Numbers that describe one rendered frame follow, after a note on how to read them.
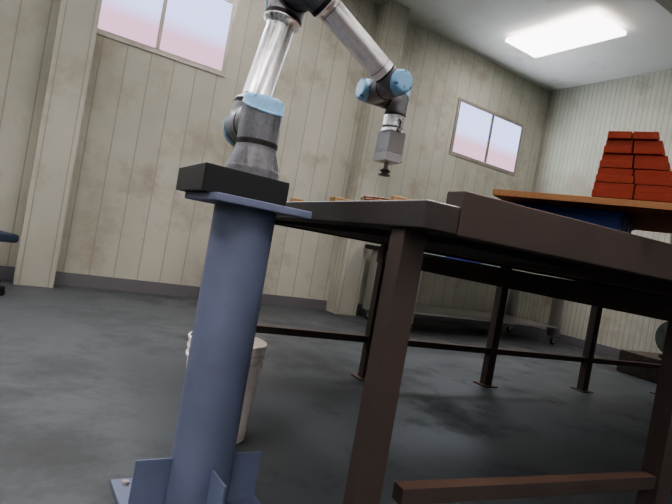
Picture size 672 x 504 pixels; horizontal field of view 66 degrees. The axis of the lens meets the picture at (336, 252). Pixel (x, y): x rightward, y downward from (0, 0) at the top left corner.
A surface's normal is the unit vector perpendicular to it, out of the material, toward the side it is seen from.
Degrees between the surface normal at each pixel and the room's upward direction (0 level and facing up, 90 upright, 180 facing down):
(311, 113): 90
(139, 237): 90
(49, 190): 90
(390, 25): 90
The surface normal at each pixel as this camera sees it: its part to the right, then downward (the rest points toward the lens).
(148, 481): 0.53, 0.11
